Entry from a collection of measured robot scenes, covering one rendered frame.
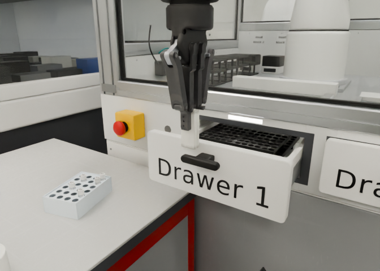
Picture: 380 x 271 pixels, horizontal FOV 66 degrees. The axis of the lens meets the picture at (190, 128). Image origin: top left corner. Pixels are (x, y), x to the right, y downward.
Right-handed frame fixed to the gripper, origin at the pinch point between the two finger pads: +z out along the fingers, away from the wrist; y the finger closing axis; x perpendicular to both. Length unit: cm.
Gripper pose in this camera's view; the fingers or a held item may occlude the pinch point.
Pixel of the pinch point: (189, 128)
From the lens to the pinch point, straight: 51.7
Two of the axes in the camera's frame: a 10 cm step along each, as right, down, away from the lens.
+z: 0.0, 9.5, 3.0
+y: -5.5, 2.5, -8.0
